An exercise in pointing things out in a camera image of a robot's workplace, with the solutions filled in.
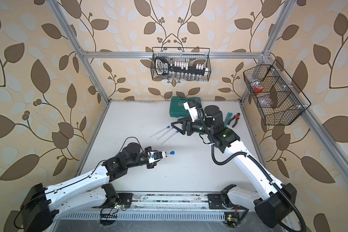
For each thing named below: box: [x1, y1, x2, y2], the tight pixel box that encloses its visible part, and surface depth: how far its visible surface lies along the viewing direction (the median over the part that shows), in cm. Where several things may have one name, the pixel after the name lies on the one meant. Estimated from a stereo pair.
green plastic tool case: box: [169, 96, 202, 118], surface depth 114 cm
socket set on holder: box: [154, 56, 209, 77], surface depth 85 cm
